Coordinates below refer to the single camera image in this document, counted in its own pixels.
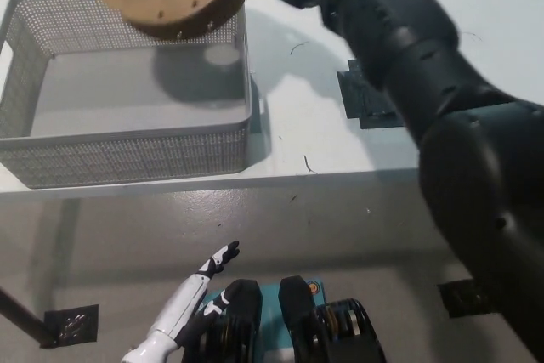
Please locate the teal robot body plate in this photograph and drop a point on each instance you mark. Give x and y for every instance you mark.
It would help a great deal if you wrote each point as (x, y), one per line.
(270, 307)

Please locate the grey table leg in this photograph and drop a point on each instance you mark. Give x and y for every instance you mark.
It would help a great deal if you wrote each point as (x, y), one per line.
(67, 244)

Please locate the thin black filament scrap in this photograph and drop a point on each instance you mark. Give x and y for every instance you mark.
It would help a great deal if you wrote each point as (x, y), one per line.
(307, 164)
(297, 46)

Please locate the grey perforated plastic basket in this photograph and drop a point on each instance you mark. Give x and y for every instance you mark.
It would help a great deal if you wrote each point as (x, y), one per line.
(127, 154)

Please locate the black floor tape patch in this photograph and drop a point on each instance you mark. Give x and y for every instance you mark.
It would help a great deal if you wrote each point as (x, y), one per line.
(72, 324)
(463, 299)

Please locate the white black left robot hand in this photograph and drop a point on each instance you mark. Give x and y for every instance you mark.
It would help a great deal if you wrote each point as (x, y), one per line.
(183, 299)

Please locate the black diagonal metal bar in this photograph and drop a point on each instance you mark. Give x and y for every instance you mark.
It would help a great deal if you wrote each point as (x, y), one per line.
(21, 314)

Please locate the black tape patch on table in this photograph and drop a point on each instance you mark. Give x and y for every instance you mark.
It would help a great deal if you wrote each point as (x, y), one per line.
(365, 99)

